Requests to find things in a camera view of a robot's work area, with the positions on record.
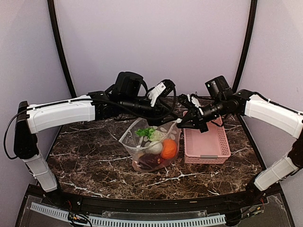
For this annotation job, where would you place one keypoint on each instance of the orange toy fruit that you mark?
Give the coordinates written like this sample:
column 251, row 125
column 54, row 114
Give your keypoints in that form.
column 169, row 149

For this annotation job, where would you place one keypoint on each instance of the pale green toy cabbage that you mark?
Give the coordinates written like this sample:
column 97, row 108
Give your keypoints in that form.
column 157, row 136

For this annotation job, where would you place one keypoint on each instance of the pink perforated plastic basket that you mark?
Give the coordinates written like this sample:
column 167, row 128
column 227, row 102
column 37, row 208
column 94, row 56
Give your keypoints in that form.
column 210, row 147

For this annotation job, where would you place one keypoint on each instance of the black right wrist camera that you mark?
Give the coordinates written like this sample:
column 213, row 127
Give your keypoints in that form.
column 219, row 89

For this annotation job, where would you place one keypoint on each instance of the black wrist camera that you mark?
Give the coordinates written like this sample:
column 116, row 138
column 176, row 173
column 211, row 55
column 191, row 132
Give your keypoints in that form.
column 128, row 84
column 219, row 89

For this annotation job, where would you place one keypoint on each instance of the clear zip top bag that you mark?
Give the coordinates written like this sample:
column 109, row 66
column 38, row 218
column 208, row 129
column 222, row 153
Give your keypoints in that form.
column 137, row 145

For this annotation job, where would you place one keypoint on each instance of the dark purple toy onion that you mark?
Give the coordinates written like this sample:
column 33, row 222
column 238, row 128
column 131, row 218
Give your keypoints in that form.
column 150, row 159

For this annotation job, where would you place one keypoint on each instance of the green toy leaf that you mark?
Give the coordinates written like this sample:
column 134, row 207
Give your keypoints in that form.
column 147, row 132

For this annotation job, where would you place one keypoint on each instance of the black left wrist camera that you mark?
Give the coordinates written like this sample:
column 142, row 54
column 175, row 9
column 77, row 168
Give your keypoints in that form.
column 128, row 84

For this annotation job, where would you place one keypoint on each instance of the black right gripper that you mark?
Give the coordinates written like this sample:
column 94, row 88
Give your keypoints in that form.
column 196, row 112

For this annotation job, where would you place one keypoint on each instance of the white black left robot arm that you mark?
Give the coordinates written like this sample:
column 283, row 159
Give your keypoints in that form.
column 94, row 106

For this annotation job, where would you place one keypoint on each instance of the white toy radish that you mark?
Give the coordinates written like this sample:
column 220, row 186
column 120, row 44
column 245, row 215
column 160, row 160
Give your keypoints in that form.
column 155, row 148

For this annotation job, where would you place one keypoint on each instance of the black right frame post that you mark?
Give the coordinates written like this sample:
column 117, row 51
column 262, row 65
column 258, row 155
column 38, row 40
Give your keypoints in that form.
column 246, row 44

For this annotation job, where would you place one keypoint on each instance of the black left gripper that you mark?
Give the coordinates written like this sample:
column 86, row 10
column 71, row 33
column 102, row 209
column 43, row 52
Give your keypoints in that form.
column 156, row 118

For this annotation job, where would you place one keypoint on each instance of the black frame post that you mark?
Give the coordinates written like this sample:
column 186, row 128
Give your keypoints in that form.
column 59, row 47
column 246, row 44

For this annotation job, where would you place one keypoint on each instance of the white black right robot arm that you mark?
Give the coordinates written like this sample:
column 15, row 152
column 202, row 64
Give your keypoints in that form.
column 253, row 105

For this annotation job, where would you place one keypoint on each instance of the black left frame post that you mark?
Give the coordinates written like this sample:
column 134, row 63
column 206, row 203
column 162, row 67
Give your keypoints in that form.
column 59, row 47

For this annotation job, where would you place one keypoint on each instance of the grey slotted cable duct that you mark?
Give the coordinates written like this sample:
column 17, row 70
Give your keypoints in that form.
column 151, row 220

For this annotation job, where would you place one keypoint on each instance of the black front mounting rail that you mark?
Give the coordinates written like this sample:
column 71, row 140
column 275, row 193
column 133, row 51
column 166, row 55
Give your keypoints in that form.
column 235, row 206

